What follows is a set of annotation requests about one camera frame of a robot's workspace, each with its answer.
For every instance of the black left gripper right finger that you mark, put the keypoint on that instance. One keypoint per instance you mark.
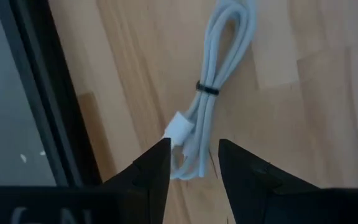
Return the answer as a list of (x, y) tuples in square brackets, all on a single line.
[(250, 186)]

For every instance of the black aluminium table frame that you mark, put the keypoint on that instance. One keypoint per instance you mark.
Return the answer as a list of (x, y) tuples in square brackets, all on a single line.
[(57, 93)]

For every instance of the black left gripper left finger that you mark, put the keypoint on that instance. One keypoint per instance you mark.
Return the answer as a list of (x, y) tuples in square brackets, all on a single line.
[(151, 180)]

